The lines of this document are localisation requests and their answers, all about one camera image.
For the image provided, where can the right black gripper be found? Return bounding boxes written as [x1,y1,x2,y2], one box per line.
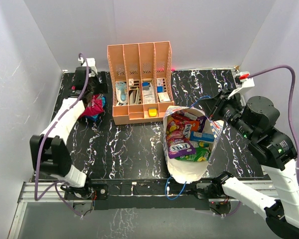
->
[197,88,254,140]

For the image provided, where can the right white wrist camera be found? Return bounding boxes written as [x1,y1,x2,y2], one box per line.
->
[227,71,255,100]

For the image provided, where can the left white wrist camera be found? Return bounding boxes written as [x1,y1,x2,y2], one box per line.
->
[78,57,97,77]

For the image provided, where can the blue checkered paper bag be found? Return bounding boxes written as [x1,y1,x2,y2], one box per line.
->
[163,106,224,185]

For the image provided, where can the orange Fox's candy bag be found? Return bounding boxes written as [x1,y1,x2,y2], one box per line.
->
[166,119,200,139]

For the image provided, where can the green snack packet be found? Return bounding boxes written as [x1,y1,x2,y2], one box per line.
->
[175,148,211,162]

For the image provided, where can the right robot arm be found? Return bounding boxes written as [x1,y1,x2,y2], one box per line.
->
[198,90,299,239]

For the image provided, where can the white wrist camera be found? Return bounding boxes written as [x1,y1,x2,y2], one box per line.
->
[227,71,255,100]
[78,57,97,77]

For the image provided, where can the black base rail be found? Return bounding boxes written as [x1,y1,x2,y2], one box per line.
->
[64,178,272,212]

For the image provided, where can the light blue tape dispenser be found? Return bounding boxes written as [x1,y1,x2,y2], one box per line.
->
[115,82,128,104]

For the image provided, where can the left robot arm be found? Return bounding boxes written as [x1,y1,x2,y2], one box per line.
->
[29,66,108,199]

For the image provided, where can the purple Fox's candy bag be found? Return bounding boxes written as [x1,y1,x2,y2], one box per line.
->
[166,131,196,158]

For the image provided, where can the purple cable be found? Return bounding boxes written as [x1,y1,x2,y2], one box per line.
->
[248,64,299,200]
[34,52,93,217]

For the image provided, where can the orange desk organizer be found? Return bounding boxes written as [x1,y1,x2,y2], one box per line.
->
[107,41,174,125]

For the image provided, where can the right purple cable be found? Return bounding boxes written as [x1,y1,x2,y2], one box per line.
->
[248,64,299,200]

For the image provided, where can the white red small box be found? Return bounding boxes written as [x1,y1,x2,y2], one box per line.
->
[158,92,171,103]

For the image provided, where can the blue eraser block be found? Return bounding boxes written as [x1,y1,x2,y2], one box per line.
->
[142,82,150,91]

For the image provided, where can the pink red snack packet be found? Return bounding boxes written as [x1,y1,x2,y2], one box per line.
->
[79,94,105,119]

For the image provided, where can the blue snack packet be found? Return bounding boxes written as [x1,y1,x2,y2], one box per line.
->
[86,96,107,122]

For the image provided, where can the yellow orange sticky notes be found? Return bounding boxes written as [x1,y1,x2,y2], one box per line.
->
[148,108,157,117]

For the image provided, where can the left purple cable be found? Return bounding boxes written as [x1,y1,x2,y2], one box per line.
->
[34,52,93,217]

